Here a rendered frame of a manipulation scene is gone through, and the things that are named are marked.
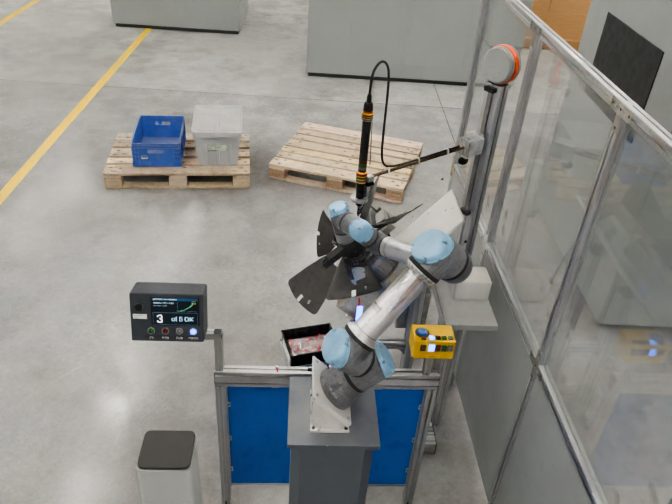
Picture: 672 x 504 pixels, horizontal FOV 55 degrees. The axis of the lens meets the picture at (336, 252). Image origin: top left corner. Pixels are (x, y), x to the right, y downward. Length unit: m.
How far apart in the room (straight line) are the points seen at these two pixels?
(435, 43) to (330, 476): 6.49
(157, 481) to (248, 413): 2.15
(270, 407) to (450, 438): 1.20
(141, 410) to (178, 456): 3.04
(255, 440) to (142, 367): 1.19
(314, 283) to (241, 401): 0.58
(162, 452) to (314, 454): 1.61
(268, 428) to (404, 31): 6.02
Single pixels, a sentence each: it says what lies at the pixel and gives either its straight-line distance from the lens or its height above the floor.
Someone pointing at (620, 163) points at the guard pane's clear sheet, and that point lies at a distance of 2.12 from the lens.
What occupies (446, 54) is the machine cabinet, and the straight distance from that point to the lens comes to 8.21.
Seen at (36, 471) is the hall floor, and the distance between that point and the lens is 3.55.
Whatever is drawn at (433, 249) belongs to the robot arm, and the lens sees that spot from 1.89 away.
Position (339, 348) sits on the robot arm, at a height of 1.36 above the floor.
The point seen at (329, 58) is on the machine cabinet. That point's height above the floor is 0.24.
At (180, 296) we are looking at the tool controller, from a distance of 2.34.
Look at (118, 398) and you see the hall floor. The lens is 3.76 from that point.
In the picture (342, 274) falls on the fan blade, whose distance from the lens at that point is 2.58.
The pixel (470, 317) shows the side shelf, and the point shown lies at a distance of 2.97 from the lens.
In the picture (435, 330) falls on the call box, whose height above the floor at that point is 1.07.
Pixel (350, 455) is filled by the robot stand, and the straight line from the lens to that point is 2.24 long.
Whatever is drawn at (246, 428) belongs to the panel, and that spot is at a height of 0.51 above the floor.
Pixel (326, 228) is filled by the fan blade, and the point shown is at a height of 1.11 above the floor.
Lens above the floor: 2.69
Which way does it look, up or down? 34 degrees down
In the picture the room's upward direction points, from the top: 5 degrees clockwise
